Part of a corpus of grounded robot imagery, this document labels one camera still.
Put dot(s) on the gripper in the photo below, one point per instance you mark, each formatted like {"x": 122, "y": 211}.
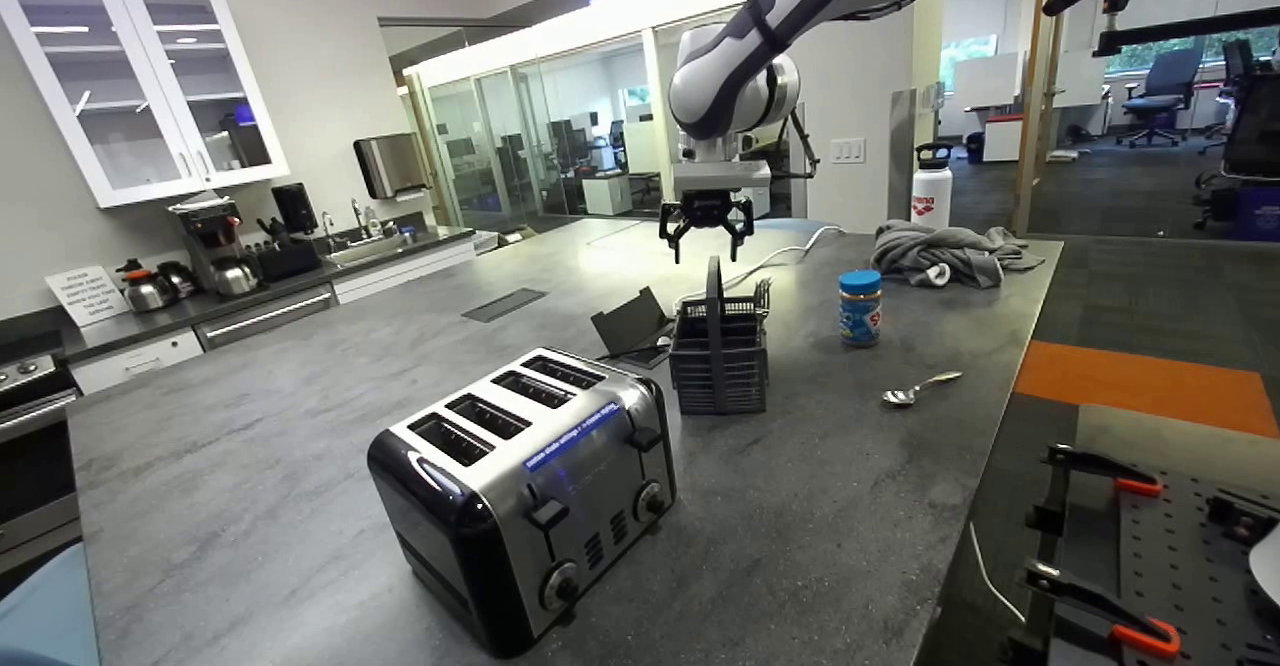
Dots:
{"x": 709, "y": 208}

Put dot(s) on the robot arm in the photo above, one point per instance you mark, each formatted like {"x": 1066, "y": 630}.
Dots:
{"x": 745, "y": 36}

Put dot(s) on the grey cutlery holder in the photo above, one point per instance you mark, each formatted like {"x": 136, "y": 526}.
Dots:
{"x": 718, "y": 361}

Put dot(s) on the dark countertop vent grille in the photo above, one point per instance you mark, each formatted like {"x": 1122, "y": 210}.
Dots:
{"x": 505, "y": 305}

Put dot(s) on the silver fork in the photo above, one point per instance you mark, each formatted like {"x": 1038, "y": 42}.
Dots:
{"x": 763, "y": 295}

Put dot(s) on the black pop-up outlet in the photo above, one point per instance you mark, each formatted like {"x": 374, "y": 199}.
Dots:
{"x": 630, "y": 326}

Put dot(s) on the blue lidded jar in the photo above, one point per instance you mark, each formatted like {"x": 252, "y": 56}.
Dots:
{"x": 860, "y": 311}

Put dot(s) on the white water bottle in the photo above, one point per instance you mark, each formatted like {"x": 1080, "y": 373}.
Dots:
{"x": 931, "y": 191}

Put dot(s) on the grey crumpled cloth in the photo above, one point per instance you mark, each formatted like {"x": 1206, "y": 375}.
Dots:
{"x": 950, "y": 254}

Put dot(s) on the silver spoon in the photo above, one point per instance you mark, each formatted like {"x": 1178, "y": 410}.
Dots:
{"x": 900, "y": 396}

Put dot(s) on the white cabinet with red top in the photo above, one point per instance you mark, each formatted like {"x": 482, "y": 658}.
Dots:
{"x": 1003, "y": 138}

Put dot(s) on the whiteboard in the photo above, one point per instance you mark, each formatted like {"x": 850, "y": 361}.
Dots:
{"x": 988, "y": 81}

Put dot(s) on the paper towel dispenser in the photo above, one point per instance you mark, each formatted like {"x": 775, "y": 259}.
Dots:
{"x": 390, "y": 166}

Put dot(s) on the chrome four-slot toaster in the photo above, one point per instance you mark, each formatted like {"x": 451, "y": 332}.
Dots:
{"x": 520, "y": 496}

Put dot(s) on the steel sink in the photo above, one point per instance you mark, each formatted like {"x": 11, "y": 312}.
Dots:
{"x": 370, "y": 248}

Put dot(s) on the sink tap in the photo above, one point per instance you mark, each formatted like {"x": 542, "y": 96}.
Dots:
{"x": 357, "y": 216}

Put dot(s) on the black soap dispenser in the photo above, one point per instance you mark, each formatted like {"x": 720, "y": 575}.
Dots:
{"x": 294, "y": 208}

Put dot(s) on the black utensil caddy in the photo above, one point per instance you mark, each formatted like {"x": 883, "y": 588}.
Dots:
{"x": 288, "y": 258}

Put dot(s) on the black and orange clamp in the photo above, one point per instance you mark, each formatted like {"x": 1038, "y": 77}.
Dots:
{"x": 1095, "y": 468}
{"x": 1090, "y": 601}

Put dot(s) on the blue office chair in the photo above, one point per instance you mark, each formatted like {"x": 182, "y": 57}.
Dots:
{"x": 1165, "y": 86}

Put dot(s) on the black coffee maker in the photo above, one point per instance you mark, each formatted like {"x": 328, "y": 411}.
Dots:
{"x": 215, "y": 246}

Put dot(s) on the black office chair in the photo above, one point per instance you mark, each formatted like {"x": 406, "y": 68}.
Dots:
{"x": 1250, "y": 136}

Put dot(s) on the steel coffee pot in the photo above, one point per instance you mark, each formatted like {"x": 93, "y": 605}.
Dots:
{"x": 150, "y": 291}

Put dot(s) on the white paper sign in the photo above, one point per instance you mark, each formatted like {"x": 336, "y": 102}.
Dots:
{"x": 87, "y": 295}

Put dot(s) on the steel oven range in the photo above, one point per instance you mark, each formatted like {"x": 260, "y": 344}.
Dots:
{"x": 35, "y": 446}

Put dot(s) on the light blue chair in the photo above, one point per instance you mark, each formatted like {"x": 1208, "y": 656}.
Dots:
{"x": 45, "y": 611}

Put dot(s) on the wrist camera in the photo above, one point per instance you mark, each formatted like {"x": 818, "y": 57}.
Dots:
{"x": 722, "y": 177}

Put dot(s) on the white wall switch plate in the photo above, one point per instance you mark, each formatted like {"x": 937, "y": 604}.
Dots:
{"x": 848, "y": 150}

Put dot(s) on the white glass-door wall cabinet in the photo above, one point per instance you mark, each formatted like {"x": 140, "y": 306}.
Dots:
{"x": 140, "y": 96}

